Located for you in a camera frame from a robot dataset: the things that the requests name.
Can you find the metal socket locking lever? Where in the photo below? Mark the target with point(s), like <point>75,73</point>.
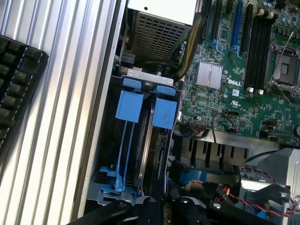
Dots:
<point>284,50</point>

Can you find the grey metal drive cage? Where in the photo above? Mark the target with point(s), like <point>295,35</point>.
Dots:
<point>276,178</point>

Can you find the long black expansion slot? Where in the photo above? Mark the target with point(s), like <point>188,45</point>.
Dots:
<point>246,28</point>

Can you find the open grey PC case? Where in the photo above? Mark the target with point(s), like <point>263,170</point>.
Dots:
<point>103,93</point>

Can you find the CPU socket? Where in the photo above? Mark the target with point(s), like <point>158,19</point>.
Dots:
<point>287,65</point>

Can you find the green Dell motherboard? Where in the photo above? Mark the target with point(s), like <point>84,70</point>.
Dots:
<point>253,112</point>

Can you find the metal disk bay cage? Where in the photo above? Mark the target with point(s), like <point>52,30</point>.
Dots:
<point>150,75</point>

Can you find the black RAM slot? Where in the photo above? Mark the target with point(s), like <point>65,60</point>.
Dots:
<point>267,57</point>
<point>250,54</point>
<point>256,55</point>
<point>261,56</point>

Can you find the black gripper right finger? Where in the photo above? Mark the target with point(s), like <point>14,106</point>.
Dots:
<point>187,211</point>

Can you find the slotted metal bracket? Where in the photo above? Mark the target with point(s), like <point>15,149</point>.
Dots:
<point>225,145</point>

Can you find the blue disk carrier bracket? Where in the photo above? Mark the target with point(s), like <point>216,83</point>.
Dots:
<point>129,105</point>

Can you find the silver chipset heatsink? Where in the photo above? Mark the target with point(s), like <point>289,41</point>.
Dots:
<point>209,75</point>

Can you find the blue expansion slot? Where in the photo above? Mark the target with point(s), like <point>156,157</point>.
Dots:
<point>236,23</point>

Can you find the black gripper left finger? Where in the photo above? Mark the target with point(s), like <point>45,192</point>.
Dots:
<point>145,211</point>

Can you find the black computer keyboard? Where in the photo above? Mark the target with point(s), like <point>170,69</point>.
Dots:
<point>16,82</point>

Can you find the perforated metal power supply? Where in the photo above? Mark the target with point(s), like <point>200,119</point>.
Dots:
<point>157,35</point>

